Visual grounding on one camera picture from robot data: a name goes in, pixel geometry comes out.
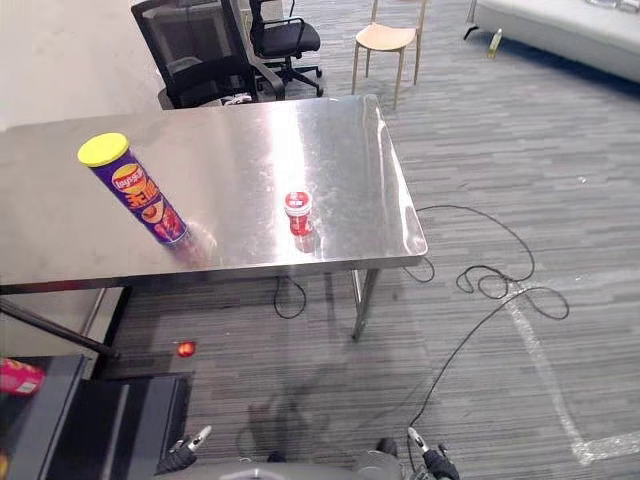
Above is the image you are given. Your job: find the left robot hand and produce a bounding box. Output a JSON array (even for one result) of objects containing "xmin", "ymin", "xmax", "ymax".
[{"xmin": 155, "ymin": 425, "xmax": 213, "ymax": 476}]

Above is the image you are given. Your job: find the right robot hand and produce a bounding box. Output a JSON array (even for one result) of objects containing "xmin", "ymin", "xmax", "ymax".
[{"xmin": 406, "ymin": 426, "xmax": 460, "ymax": 480}]

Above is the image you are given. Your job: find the black shelf unit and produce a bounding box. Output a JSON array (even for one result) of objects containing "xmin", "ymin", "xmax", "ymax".
[{"xmin": 0, "ymin": 353, "xmax": 195, "ymax": 480}]

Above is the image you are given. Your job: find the red gum jar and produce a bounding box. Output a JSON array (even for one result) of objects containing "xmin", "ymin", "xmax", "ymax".
[{"xmin": 284, "ymin": 191, "xmax": 316, "ymax": 238}]

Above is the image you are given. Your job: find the purple chips can yellow lid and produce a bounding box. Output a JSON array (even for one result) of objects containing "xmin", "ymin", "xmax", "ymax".
[{"xmin": 77, "ymin": 132, "xmax": 189, "ymax": 246}]

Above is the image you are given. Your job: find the silver robot body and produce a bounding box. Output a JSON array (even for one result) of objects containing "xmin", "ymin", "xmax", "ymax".
[{"xmin": 169, "ymin": 437, "xmax": 416, "ymax": 480}]

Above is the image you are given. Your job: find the red snack package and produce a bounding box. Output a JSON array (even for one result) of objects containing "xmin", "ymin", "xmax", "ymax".
[{"xmin": 0, "ymin": 357, "xmax": 47, "ymax": 398}]

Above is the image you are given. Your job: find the stainless steel table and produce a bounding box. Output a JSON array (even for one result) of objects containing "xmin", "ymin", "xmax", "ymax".
[{"xmin": 0, "ymin": 93, "xmax": 429, "ymax": 342}]

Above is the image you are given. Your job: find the black mesh office chair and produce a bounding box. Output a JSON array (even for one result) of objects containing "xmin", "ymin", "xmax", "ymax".
[{"xmin": 130, "ymin": 0, "xmax": 287, "ymax": 111}]

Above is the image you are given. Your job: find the light wooden chair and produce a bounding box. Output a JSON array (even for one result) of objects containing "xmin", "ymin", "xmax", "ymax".
[{"xmin": 351, "ymin": 0, "xmax": 428, "ymax": 111}]

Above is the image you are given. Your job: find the black padded office chair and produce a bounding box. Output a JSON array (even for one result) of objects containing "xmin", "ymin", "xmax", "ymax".
[{"xmin": 248, "ymin": 0, "xmax": 325, "ymax": 99}]

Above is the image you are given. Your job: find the light grey sofa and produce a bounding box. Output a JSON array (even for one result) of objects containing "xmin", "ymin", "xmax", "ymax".
[{"xmin": 463, "ymin": 0, "xmax": 640, "ymax": 85}]

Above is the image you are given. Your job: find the black cable on floor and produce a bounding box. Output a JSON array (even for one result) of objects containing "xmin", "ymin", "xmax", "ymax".
[{"xmin": 272, "ymin": 204, "xmax": 571, "ymax": 454}]

